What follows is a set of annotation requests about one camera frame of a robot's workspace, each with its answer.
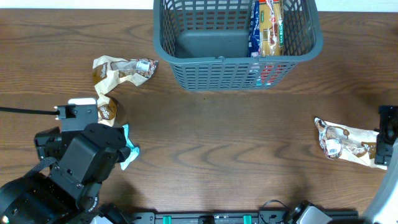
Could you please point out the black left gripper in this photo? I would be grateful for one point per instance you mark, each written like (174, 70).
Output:
(50, 143)

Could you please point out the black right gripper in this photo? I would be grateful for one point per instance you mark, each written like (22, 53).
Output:
(384, 150)

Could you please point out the red yellow spaghetti packet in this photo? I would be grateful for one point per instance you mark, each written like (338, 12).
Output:
(271, 27)

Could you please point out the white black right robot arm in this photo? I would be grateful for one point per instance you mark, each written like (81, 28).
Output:
(382, 209)

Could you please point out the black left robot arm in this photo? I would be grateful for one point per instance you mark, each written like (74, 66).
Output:
(64, 186)

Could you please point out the beige snack bag right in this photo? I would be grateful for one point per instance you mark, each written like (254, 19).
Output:
(351, 144)

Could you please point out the beige brown snack bag lower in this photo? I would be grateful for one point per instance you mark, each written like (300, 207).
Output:
(107, 110)

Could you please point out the beige brown snack bag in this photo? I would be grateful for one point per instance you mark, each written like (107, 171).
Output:
(107, 110)
(109, 72)

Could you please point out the teal white small packet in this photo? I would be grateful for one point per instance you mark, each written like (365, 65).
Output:
(134, 151)

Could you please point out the beige brown snack bag upper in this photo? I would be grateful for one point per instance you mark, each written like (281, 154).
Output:
(109, 72)

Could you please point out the grey plastic mesh basket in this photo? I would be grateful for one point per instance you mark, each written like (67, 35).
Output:
(205, 43)

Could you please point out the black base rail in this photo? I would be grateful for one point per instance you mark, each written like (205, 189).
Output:
(262, 216)

